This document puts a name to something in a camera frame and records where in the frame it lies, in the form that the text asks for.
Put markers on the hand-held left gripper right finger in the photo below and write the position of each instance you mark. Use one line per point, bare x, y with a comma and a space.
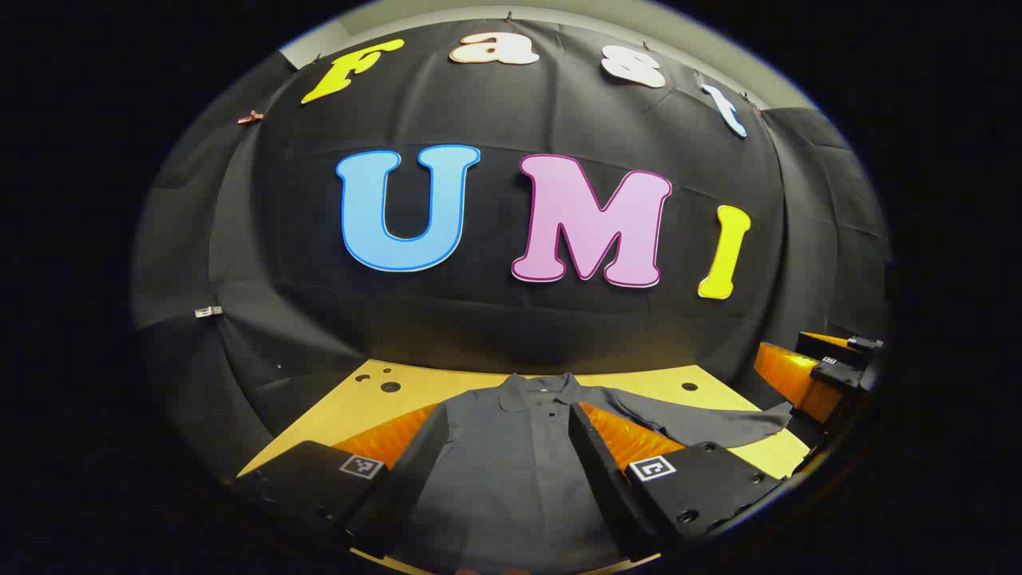
607, 487

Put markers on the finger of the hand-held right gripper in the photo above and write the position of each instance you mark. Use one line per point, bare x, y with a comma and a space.
838, 374
822, 345

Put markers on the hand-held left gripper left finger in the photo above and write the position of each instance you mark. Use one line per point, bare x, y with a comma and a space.
407, 487

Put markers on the grey button shirt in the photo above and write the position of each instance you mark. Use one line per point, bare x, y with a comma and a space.
511, 463

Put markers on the black backdrop cloth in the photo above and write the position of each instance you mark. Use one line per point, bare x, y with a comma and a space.
495, 319

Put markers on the silver metal clip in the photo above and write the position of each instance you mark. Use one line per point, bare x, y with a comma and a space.
208, 311

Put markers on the red clip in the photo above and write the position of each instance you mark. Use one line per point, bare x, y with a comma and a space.
250, 117

